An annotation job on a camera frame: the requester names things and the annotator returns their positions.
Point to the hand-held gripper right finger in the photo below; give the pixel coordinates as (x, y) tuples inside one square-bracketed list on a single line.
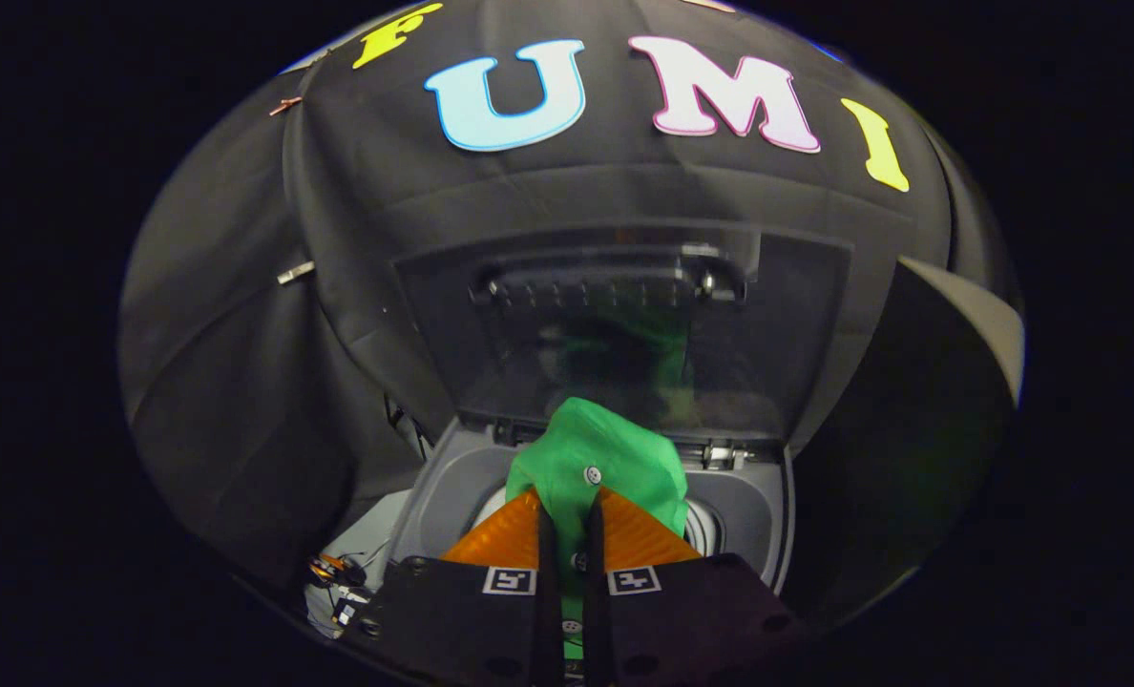
[(594, 611)]

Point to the dark glass washing machine lid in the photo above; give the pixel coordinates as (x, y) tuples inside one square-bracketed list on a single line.
[(777, 334)]

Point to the copper clip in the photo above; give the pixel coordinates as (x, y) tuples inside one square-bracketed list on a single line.
[(285, 105)]

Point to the small black white box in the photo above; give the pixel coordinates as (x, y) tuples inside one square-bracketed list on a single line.
[(347, 611)]

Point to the green polo shirt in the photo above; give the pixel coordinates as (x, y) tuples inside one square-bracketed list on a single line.
[(596, 439)]

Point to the silver clip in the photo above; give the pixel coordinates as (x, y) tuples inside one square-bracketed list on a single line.
[(295, 274)]

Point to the black orange round device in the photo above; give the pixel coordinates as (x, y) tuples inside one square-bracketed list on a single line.
[(333, 570)]

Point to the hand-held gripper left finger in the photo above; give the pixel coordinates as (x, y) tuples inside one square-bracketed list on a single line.
[(550, 611)]

